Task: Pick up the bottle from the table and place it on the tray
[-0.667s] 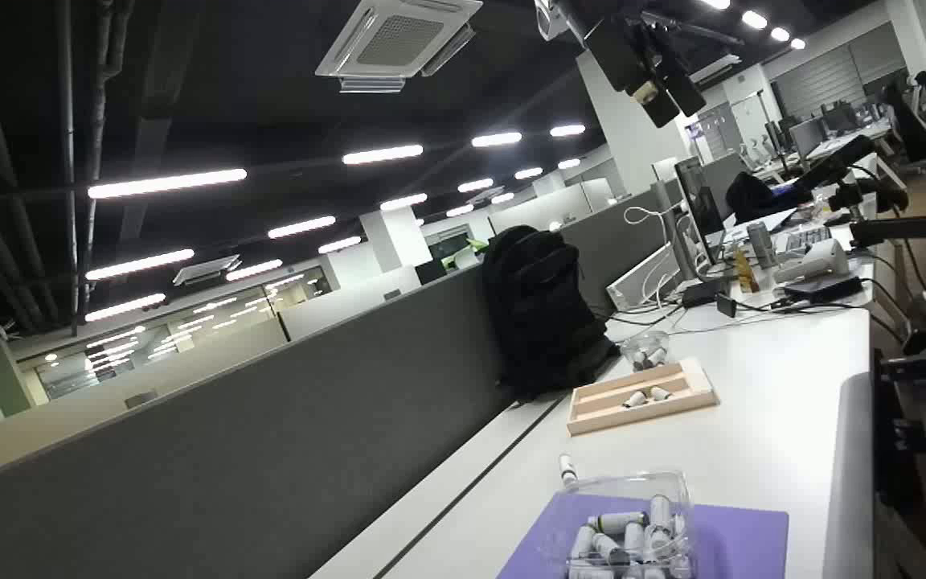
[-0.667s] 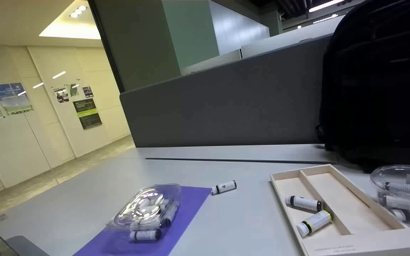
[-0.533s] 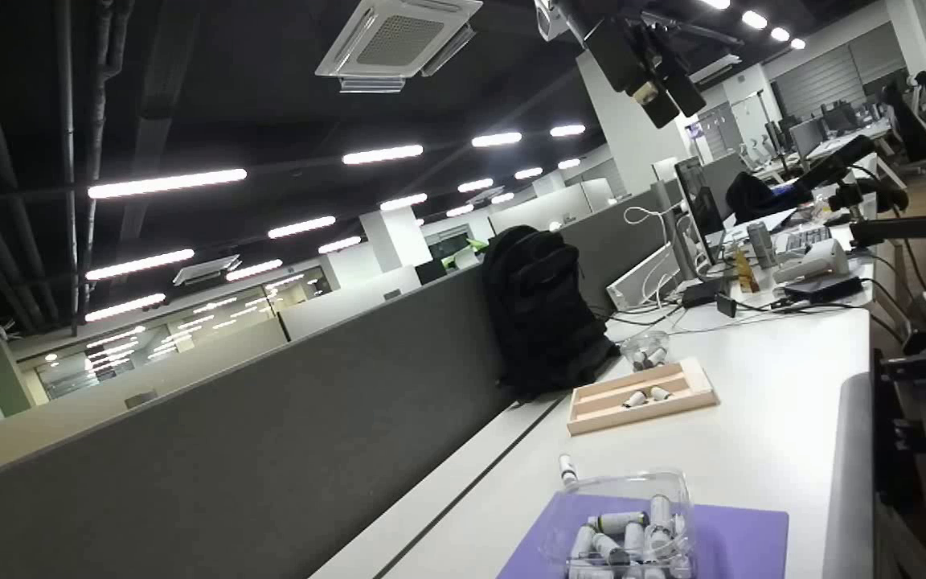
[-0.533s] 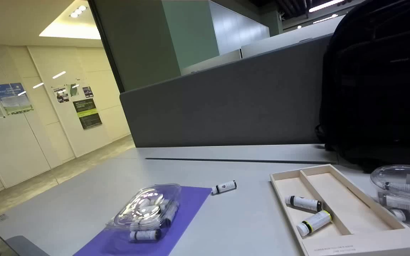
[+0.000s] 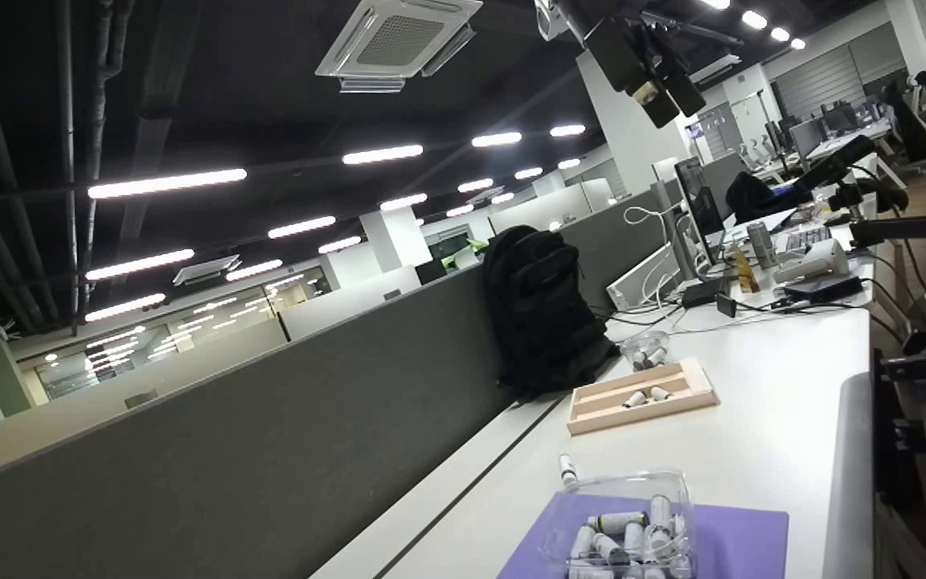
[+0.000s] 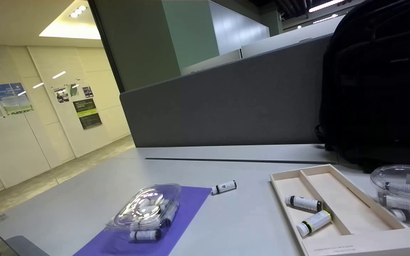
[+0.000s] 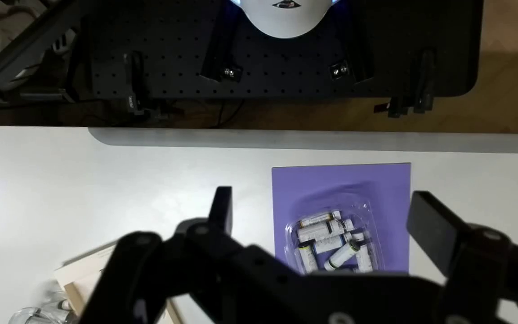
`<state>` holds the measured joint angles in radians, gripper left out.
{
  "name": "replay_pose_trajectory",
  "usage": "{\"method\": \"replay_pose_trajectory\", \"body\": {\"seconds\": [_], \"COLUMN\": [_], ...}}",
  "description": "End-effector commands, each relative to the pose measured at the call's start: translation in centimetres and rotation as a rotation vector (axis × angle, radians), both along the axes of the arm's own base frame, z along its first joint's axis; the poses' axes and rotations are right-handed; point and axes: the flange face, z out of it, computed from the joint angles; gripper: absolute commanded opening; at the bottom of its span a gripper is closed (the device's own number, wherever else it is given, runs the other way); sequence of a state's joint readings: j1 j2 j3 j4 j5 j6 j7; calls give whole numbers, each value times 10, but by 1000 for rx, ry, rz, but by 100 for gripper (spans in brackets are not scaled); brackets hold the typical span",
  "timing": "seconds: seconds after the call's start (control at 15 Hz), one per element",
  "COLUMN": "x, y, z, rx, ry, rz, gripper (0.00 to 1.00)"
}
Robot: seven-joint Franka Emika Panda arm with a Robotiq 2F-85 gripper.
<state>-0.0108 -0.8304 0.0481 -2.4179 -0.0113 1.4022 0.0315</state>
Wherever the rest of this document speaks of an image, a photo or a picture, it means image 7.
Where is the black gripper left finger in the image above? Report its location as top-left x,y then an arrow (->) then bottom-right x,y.
78,185 -> 298,324

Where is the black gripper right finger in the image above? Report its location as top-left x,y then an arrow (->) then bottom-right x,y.
405,189 -> 518,324

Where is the purple rectangular mat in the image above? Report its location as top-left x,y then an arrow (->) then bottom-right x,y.
271,160 -> 414,277

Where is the clear plastic container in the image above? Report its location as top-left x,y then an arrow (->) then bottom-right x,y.
287,194 -> 382,275

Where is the black table clamp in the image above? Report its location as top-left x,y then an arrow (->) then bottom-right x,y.
121,50 -> 152,115
387,48 -> 440,119

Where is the black perforated mounting table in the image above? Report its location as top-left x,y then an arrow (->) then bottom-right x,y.
78,0 -> 483,101

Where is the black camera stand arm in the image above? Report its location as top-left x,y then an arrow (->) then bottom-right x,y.
0,0 -> 85,113

